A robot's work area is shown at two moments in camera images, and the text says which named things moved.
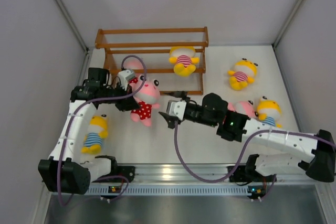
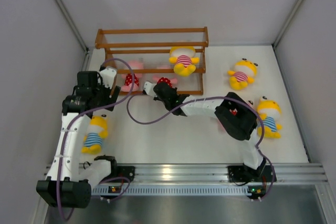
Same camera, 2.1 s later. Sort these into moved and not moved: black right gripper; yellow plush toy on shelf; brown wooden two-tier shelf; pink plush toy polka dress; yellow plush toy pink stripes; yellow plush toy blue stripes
Moved: pink plush toy polka dress; black right gripper
Not moved: yellow plush toy on shelf; yellow plush toy pink stripes; yellow plush toy blue stripes; brown wooden two-tier shelf
